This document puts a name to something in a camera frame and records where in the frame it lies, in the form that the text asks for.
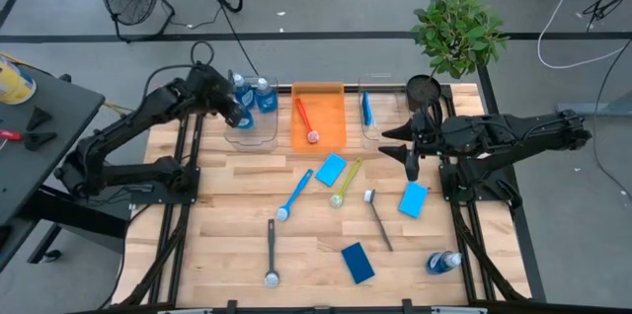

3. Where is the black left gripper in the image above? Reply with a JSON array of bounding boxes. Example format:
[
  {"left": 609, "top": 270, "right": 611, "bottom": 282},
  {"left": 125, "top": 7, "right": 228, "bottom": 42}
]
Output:
[{"left": 190, "top": 64, "right": 247, "bottom": 128}]

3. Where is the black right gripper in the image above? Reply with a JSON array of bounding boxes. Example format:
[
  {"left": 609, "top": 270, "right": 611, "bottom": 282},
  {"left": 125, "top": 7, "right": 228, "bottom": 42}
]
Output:
[{"left": 377, "top": 109, "right": 445, "bottom": 183}]

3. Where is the blue dish soap bottle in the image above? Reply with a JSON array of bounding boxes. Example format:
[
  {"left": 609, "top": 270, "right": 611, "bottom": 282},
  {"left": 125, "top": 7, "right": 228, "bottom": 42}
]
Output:
[
  {"left": 231, "top": 72, "right": 257, "bottom": 111},
  {"left": 254, "top": 76, "right": 279, "bottom": 114},
  {"left": 426, "top": 250, "right": 464, "bottom": 275},
  {"left": 235, "top": 106, "right": 256, "bottom": 131}
]

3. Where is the dark blue sponge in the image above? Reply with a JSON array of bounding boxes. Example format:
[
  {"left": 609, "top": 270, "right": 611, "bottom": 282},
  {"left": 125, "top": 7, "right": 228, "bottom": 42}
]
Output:
[
  {"left": 340, "top": 241, "right": 376, "bottom": 285},
  {"left": 361, "top": 90, "right": 374, "bottom": 127}
]

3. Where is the light blue sponge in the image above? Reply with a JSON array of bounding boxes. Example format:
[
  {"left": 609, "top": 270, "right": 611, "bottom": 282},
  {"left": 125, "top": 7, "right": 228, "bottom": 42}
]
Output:
[
  {"left": 397, "top": 181, "right": 430, "bottom": 220},
  {"left": 314, "top": 151, "right": 349, "bottom": 188}
]

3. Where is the green dish brush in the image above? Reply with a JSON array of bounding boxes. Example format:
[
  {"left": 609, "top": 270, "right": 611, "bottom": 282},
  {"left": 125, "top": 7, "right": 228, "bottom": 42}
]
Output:
[{"left": 329, "top": 156, "right": 364, "bottom": 209}]

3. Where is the black-handled white-head brush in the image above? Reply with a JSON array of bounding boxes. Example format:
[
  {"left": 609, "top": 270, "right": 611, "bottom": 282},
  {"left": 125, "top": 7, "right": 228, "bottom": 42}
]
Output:
[{"left": 362, "top": 189, "right": 395, "bottom": 253}]

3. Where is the red dish brush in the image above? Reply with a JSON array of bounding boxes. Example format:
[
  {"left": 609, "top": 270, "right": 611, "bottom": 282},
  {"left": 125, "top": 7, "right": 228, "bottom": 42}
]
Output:
[{"left": 294, "top": 97, "right": 321, "bottom": 145}]

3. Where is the blue dish brush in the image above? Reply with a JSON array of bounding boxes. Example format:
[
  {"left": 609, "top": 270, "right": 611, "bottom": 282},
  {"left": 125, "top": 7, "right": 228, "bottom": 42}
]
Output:
[{"left": 275, "top": 168, "right": 315, "bottom": 223}]

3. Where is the grey round dish brush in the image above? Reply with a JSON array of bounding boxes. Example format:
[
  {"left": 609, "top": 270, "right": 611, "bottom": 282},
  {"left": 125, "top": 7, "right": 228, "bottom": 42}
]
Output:
[{"left": 263, "top": 218, "right": 280, "bottom": 289}]

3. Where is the clear plastic bin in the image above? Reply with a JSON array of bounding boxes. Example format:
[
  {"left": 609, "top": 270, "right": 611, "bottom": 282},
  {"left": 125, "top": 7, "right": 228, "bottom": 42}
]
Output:
[
  {"left": 223, "top": 69, "right": 281, "bottom": 151},
  {"left": 356, "top": 72, "right": 412, "bottom": 151}
]

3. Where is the orange plastic bin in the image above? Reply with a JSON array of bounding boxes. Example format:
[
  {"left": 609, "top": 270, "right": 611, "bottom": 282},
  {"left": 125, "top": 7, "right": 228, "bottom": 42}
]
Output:
[{"left": 289, "top": 81, "right": 348, "bottom": 153}]

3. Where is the green potted plant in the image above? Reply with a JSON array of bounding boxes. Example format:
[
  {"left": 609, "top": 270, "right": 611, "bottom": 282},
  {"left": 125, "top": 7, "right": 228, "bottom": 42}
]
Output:
[{"left": 405, "top": 0, "right": 510, "bottom": 114}]

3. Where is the black triangular plastic part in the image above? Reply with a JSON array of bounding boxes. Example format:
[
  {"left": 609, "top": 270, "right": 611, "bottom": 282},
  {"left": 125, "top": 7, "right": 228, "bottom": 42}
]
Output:
[
  {"left": 25, "top": 105, "right": 54, "bottom": 132},
  {"left": 23, "top": 130, "right": 58, "bottom": 152}
]

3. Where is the grey desk foot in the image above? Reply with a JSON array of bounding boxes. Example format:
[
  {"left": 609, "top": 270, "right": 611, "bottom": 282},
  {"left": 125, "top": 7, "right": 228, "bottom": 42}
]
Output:
[{"left": 555, "top": 90, "right": 632, "bottom": 118}]

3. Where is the yellow container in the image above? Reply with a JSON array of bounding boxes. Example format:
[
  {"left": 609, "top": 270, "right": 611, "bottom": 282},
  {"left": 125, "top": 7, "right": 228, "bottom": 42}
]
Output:
[{"left": 0, "top": 55, "right": 38, "bottom": 106}]

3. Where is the black side desk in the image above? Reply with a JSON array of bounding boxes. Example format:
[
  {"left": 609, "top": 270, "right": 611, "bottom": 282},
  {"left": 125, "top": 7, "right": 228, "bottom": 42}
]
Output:
[{"left": 0, "top": 64, "right": 144, "bottom": 266}]

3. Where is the black aluminium table frame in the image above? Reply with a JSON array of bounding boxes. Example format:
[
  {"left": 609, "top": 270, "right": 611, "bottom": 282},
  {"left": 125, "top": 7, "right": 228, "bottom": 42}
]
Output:
[{"left": 111, "top": 84, "right": 549, "bottom": 314}]

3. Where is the yellow cable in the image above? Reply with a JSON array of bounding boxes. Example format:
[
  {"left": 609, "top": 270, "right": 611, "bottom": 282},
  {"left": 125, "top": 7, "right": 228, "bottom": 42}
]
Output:
[{"left": 0, "top": 51, "right": 135, "bottom": 117}]

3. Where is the white floor cable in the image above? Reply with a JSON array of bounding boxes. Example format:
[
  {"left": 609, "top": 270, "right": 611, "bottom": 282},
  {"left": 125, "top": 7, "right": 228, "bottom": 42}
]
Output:
[{"left": 536, "top": 0, "right": 632, "bottom": 71}]

